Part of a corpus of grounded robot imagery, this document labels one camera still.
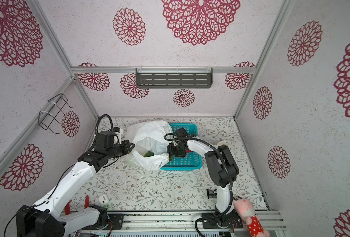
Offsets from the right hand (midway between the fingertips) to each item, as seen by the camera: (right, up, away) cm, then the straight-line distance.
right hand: (170, 152), depth 94 cm
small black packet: (+23, -21, -12) cm, 33 cm away
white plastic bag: (-9, +11, -9) cm, 17 cm away
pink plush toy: (+37, -24, -24) cm, 50 cm away
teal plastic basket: (+14, -6, +2) cm, 16 cm away
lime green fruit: (-12, 0, -6) cm, 14 cm away
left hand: (-19, +5, -14) cm, 24 cm away
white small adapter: (-35, -23, -14) cm, 45 cm away
